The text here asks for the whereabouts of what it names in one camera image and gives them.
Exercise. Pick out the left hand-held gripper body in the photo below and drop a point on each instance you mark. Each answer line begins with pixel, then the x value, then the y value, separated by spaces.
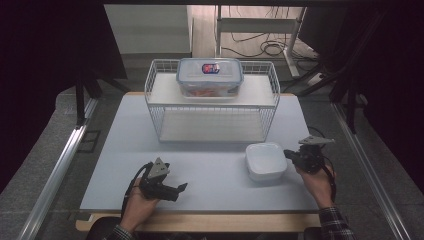
pixel 156 181

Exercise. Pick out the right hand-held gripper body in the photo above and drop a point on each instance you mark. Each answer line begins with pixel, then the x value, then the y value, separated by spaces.
pixel 311 156

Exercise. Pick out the person's left hand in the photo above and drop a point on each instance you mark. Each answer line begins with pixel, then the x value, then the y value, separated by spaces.
pixel 138 208

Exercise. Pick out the person's right hand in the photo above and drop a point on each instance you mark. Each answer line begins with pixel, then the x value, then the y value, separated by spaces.
pixel 318 188

